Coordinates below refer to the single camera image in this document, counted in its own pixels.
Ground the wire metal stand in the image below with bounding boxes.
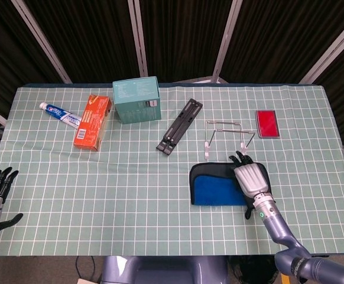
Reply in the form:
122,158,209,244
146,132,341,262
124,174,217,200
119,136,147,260
203,120,255,162

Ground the black bag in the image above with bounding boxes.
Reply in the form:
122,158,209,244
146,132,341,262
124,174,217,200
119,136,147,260
228,256,279,284

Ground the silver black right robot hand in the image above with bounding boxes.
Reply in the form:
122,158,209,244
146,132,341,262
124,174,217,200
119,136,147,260
228,150,272,220

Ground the white blue toothpaste tube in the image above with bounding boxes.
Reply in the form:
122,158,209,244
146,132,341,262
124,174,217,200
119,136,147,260
39,102,83,128

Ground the red pad in grey case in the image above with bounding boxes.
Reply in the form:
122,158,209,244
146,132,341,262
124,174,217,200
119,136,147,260
254,109,280,139

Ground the blue cloth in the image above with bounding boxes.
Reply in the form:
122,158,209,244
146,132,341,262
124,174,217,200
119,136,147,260
189,161,276,208

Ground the orange cardboard box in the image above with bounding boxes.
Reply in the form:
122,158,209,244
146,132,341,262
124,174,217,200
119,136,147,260
73,94,113,152

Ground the black folding stand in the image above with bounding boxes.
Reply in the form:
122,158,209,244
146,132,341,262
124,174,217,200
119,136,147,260
155,98,204,155

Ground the teal Philips box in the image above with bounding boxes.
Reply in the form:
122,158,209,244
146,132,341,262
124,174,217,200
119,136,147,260
112,76,162,124

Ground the blue-grey robot torso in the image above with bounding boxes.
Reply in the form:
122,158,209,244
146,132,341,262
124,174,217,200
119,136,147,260
100,254,229,284

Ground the green checked tablecloth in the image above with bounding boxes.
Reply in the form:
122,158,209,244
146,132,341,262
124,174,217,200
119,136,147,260
0,83,344,257

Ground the thin floor cable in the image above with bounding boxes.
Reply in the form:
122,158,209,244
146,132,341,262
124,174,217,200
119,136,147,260
74,256,96,280

